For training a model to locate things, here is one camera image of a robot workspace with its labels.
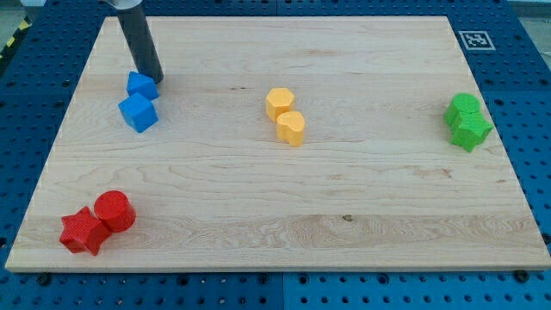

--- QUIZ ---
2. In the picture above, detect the blue pentagon block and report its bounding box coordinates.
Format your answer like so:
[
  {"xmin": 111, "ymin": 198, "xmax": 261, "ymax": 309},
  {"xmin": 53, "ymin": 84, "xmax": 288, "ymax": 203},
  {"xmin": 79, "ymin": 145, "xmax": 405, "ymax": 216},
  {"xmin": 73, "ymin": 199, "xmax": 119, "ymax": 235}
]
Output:
[{"xmin": 127, "ymin": 71, "xmax": 159, "ymax": 100}]

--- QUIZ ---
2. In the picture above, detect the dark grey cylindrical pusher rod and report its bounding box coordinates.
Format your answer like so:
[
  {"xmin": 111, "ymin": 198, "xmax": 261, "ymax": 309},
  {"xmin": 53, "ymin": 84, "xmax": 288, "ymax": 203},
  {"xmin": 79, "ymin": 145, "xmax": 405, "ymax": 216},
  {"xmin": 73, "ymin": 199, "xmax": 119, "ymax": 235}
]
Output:
[{"xmin": 117, "ymin": 3, "xmax": 164, "ymax": 84}]

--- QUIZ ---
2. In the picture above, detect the white fiducial marker tag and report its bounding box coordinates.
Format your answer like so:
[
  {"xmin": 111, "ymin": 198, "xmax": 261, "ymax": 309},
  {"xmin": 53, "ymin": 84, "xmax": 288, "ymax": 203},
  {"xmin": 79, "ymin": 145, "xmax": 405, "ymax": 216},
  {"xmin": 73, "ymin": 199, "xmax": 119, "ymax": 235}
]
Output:
[{"xmin": 459, "ymin": 30, "xmax": 495, "ymax": 51}]

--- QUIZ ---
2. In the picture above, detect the green star block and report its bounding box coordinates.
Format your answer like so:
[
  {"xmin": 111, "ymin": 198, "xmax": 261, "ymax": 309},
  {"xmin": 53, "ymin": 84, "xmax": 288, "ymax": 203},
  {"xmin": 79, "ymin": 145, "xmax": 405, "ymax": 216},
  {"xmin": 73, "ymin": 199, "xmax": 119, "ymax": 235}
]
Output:
[{"xmin": 450, "ymin": 112, "xmax": 493, "ymax": 152}]

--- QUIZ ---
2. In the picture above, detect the yellow heart block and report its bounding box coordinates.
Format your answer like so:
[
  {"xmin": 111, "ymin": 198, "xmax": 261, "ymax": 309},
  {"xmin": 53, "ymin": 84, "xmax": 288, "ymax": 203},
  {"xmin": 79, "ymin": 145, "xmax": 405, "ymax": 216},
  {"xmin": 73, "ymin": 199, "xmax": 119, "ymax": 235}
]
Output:
[{"xmin": 276, "ymin": 111, "xmax": 306, "ymax": 147}]

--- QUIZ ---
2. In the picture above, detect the blue cube block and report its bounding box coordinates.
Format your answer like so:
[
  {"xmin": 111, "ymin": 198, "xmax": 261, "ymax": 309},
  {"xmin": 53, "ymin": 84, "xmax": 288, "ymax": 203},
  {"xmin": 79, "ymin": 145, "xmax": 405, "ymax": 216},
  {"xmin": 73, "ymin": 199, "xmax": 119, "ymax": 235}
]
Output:
[{"xmin": 118, "ymin": 93, "xmax": 158, "ymax": 133}]

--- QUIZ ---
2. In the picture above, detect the yellow hexagon block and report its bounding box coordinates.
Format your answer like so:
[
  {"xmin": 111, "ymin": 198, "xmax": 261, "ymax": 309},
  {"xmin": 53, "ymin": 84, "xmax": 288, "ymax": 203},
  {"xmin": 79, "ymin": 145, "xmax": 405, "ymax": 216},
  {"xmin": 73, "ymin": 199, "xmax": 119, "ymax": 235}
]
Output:
[{"xmin": 266, "ymin": 88, "xmax": 295, "ymax": 121}]

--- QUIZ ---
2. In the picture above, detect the wooden board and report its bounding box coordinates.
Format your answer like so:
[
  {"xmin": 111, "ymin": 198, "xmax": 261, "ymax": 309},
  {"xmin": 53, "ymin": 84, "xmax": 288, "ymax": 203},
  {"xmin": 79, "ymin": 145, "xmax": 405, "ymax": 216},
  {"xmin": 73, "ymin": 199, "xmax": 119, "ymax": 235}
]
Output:
[{"xmin": 6, "ymin": 16, "xmax": 550, "ymax": 273}]

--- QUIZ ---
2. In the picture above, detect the green cylinder block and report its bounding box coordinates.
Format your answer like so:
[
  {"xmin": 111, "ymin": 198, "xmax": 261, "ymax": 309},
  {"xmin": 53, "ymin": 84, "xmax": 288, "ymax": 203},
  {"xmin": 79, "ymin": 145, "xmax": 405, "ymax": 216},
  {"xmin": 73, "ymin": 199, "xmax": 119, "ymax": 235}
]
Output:
[{"xmin": 444, "ymin": 93, "xmax": 480, "ymax": 127}]

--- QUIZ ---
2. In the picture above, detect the white rod mount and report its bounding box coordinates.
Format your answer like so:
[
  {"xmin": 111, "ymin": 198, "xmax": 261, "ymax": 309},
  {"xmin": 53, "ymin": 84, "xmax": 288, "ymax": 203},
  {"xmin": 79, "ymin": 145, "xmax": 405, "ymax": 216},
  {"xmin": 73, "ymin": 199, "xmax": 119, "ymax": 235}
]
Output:
[{"xmin": 103, "ymin": 0, "xmax": 142, "ymax": 9}]

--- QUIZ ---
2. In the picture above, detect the red cylinder block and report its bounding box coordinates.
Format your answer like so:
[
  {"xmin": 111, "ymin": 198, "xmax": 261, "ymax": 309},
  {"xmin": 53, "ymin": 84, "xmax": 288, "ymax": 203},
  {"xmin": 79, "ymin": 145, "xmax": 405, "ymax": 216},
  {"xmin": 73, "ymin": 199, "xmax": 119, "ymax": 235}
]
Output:
[{"xmin": 94, "ymin": 190, "xmax": 136, "ymax": 233}]

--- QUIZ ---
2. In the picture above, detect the red star block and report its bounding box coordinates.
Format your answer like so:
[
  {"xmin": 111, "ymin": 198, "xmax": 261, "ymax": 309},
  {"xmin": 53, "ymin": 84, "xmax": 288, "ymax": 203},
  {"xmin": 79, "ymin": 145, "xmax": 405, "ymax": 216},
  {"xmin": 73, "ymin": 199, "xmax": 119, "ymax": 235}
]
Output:
[{"xmin": 59, "ymin": 206, "xmax": 112, "ymax": 256}]

